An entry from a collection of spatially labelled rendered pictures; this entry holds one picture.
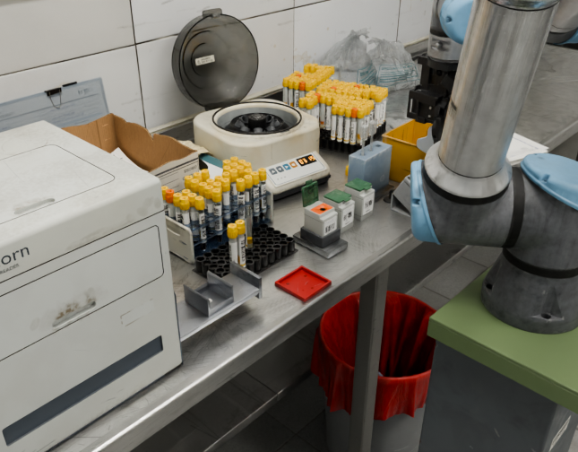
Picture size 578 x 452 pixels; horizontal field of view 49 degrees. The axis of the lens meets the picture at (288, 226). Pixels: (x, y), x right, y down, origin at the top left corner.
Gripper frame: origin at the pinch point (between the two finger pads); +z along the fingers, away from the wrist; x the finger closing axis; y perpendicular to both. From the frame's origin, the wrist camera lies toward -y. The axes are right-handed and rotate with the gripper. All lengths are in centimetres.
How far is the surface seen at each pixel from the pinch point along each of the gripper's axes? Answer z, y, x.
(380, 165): 4.9, 14.5, -0.1
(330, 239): 9.2, 7.6, 23.8
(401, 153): 4.7, 14.7, -7.6
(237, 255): 6.1, 12.1, 42.1
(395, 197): 9.3, 8.5, 2.2
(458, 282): 99, 41, -100
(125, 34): -17, 68, 23
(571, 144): 77, 49, -217
